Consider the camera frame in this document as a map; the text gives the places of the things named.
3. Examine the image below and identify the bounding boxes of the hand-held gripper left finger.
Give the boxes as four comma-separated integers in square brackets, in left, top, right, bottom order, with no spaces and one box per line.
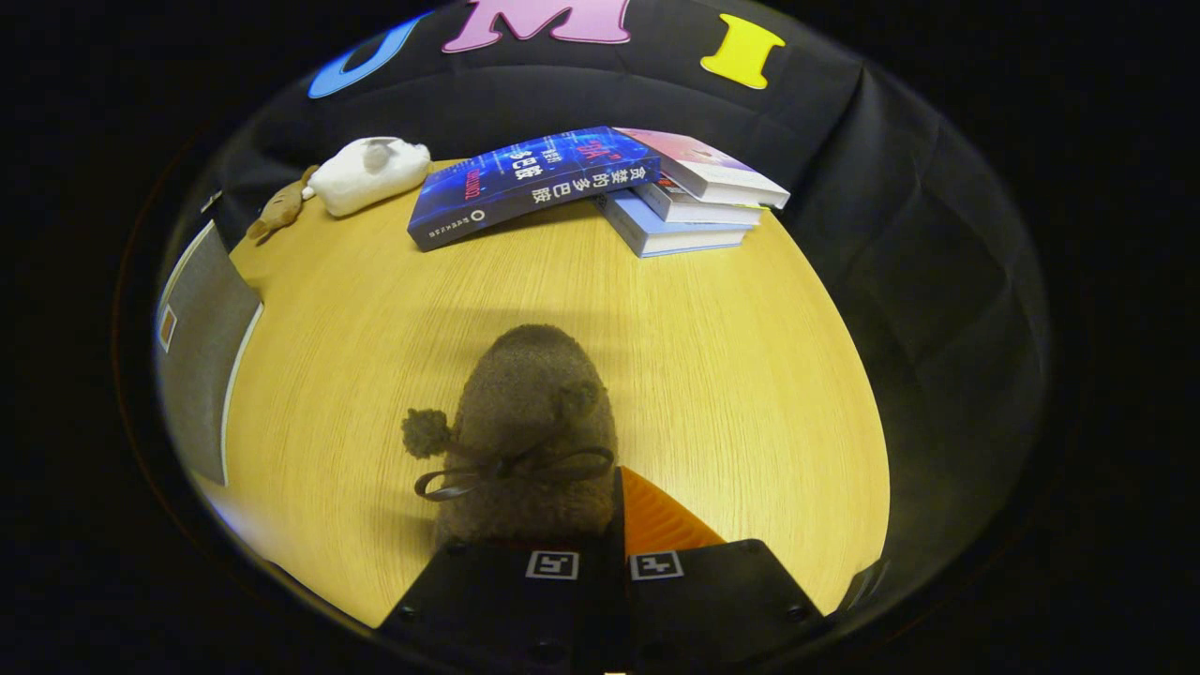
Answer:
[375,534,622,675]

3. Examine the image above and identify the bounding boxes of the grey fabric storage box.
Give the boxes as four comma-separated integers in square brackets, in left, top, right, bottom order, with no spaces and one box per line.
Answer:
[155,220,265,487]

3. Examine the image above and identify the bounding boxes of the light blue book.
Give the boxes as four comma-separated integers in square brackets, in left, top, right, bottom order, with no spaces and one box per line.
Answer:
[598,190,751,259]

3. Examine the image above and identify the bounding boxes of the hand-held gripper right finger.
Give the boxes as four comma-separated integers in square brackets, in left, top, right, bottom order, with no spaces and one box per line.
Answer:
[614,466,826,675]

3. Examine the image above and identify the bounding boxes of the pink cover book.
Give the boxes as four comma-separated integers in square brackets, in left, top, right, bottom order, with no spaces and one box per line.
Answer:
[614,127,791,209]

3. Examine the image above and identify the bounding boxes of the white plush toy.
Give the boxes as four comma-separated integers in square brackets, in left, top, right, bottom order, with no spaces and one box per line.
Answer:
[307,137,432,218]

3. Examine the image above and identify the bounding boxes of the dark blue book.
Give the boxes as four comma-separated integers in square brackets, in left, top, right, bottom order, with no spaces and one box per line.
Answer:
[407,127,662,252]

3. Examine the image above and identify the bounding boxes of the white book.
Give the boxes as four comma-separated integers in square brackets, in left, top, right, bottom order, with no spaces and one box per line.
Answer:
[637,173,765,226]

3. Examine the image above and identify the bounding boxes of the brown fuzzy shoe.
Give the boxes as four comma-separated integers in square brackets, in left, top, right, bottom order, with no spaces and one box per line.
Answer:
[401,324,620,549]

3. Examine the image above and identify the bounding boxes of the brown plush toy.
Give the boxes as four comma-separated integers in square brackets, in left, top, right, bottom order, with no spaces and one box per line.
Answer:
[246,166,320,243]

